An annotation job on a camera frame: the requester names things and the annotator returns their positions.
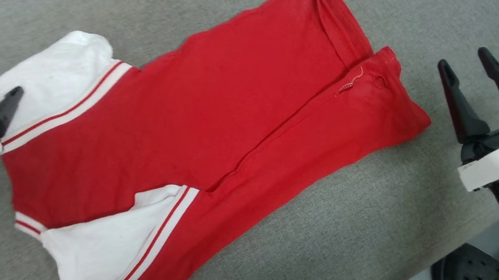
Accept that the red white basketball garment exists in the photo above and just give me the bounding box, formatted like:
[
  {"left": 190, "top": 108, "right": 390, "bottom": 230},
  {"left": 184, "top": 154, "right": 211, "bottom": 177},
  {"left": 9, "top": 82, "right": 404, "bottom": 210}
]
[{"left": 0, "top": 0, "right": 459, "bottom": 280}]

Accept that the grey fabric sofa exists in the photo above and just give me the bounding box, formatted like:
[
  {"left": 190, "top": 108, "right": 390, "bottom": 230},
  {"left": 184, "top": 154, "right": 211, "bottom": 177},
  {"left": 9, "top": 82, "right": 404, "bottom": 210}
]
[{"left": 0, "top": 0, "right": 499, "bottom": 280}]

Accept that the black perforated object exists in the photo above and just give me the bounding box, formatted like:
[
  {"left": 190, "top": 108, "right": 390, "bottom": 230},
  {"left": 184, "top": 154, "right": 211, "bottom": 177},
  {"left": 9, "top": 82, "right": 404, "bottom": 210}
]
[{"left": 426, "top": 237, "right": 499, "bottom": 280}]

